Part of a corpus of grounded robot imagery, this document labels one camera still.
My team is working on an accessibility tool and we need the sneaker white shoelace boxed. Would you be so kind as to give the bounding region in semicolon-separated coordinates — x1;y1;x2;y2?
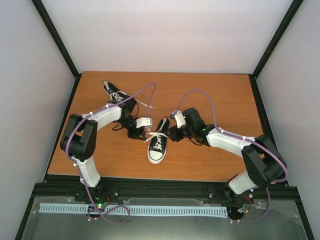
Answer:
144;117;170;151
109;90;147;107

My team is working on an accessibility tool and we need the black white sneaker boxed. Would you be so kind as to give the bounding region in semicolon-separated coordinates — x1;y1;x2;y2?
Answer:
146;117;170;165
103;80;130;103

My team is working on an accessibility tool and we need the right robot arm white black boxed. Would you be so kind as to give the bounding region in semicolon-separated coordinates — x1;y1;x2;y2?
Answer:
165;107;287;195

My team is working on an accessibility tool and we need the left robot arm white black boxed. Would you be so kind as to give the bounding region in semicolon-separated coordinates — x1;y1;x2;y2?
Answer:
60;98;146;202

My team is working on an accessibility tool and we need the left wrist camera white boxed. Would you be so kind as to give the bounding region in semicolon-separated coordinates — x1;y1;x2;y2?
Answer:
135;117;153;129

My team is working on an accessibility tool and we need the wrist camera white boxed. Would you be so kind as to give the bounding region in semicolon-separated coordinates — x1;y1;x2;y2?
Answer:
171;110;187;129
135;117;153;129

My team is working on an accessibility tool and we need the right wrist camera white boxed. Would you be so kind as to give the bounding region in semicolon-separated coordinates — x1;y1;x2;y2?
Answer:
171;110;187;129

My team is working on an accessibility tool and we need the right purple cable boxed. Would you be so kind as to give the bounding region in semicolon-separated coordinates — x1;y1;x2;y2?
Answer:
174;89;288;224

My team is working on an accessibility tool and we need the purple cable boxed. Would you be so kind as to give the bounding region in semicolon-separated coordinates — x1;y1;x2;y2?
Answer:
174;89;288;224
65;82;157;224

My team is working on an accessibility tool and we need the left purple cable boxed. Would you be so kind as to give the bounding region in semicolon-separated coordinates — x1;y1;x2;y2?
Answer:
65;82;157;224

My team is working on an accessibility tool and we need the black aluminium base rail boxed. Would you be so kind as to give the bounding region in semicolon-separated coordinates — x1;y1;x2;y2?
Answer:
31;174;301;206

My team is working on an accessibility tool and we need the light blue slotted cable duct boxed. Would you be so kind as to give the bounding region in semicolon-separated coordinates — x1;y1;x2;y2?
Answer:
38;203;228;218

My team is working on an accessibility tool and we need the left black frame post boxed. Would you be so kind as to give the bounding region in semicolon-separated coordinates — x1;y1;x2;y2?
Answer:
31;0;82;79

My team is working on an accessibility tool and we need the black frame post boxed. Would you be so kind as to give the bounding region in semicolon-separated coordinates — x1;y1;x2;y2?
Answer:
31;0;82;79
251;0;305;79

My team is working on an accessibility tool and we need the right black frame post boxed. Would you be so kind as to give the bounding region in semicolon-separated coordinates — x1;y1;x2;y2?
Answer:
251;0;305;79

